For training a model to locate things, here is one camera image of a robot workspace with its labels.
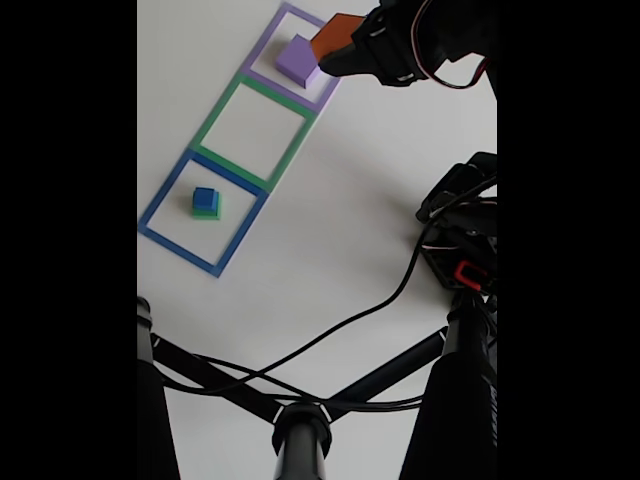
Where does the orange block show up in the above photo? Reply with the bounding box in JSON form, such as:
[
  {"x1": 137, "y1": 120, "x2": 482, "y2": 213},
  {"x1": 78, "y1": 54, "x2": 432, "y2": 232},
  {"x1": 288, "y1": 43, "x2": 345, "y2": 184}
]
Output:
[{"x1": 309, "y1": 13, "x2": 367, "y2": 62}]

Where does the purple block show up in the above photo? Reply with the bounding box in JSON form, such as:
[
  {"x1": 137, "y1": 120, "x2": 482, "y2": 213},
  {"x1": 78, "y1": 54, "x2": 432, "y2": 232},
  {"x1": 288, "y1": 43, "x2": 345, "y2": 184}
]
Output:
[{"x1": 274, "y1": 33, "x2": 324, "y2": 90}]

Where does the green block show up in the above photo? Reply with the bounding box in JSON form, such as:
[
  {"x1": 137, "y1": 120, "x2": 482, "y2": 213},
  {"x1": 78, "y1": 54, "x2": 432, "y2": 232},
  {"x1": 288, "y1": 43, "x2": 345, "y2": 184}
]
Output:
[{"x1": 192, "y1": 189, "x2": 222, "y2": 221}]

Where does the red clamp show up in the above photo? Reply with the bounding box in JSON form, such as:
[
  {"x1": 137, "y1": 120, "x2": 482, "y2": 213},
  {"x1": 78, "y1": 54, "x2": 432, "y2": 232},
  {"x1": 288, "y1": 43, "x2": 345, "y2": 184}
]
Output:
[{"x1": 454, "y1": 260, "x2": 489, "y2": 291}]

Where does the black tripod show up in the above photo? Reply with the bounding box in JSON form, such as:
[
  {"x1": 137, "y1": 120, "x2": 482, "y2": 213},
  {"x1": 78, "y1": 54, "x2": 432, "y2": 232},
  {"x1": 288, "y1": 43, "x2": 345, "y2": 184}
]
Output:
[{"x1": 137, "y1": 294, "x2": 498, "y2": 480}]

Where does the purple square frame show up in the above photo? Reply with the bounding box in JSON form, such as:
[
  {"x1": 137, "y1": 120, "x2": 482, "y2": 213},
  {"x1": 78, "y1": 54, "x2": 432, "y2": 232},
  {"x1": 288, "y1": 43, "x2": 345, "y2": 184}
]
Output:
[{"x1": 241, "y1": 1, "x2": 346, "y2": 112}]

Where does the green square frame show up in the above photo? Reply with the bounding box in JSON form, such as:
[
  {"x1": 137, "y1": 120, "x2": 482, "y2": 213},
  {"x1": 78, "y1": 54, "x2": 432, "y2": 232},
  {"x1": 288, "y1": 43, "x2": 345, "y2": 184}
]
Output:
[{"x1": 192, "y1": 73, "x2": 317, "y2": 195}]

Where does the blue square frame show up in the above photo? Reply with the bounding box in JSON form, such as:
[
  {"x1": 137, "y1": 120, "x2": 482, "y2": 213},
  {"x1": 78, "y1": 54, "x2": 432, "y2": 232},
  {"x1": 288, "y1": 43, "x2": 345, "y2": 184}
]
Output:
[{"x1": 138, "y1": 148, "x2": 271, "y2": 279}]

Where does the thin black cable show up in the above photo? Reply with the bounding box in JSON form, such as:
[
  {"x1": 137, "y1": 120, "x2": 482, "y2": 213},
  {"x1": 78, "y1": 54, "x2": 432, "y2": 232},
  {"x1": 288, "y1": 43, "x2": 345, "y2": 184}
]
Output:
[{"x1": 159, "y1": 352, "x2": 429, "y2": 414}]

